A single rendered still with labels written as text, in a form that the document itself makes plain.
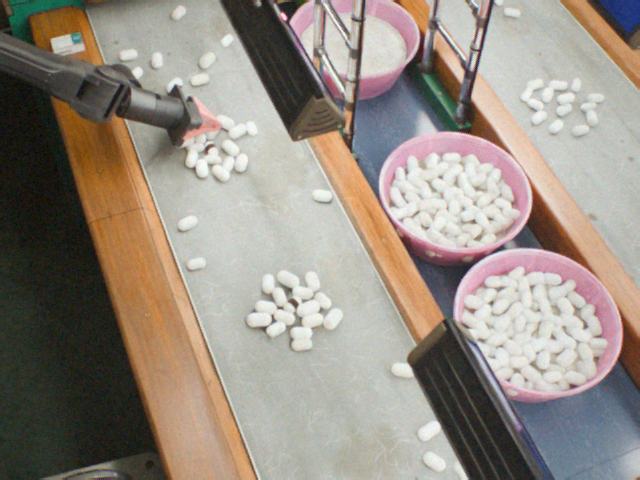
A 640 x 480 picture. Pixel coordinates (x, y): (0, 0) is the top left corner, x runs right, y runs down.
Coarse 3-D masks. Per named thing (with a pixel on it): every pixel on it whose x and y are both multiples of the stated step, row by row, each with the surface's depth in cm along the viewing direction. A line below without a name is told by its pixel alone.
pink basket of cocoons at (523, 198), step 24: (408, 144) 150; (432, 144) 153; (456, 144) 153; (480, 144) 151; (384, 168) 146; (504, 168) 150; (384, 192) 145; (528, 192) 144; (528, 216) 141; (408, 240) 143; (504, 240) 138; (456, 264) 145
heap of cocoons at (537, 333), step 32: (480, 288) 137; (512, 288) 135; (544, 288) 136; (480, 320) 132; (512, 320) 133; (544, 320) 132; (576, 320) 132; (512, 352) 129; (544, 352) 128; (576, 352) 130; (544, 384) 125; (576, 384) 126
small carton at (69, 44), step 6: (66, 36) 162; (72, 36) 162; (78, 36) 162; (54, 42) 161; (60, 42) 161; (66, 42) 161; (72, 42) 161; (78, 42) 161; (54, 48) 160; (60, 48) 160; (66, 48) 160; (72, 48) 161; (78, 48) 162; (84, 48) 162; (60, 54) 161; (66, 54) 161
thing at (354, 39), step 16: (256, 0) 119; (272, 0) 119; (320, 0) 142; (320, 16) 146; (336, 16) 140; (352, 16) 130; (320, 32) 149; (352, 32) 132; (320, 48) 152; (352, 48) 134; (320, 64) 155; (352, 64) 137; (336, 80) 148; (352, 80) 140; (352, 96) 143; (352, 112) 146; (352, 128) 149; (352, 144) 153
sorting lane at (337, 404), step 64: (128, 0) 176; (192, 0) 177; (128, 64) 164; (192, 64) 165; (128, 128) 154; (192, 192) 145; (256, 192) 146; (192, 256) 137; (256, 256) 138; (320, 256) 138; (384, 320) 131; (256, 384) 124; (320, 384) 124; (384, 384) 125; (256, 448) 118; (320, 448) 118; (384, 448) 119; (448, 448) 119
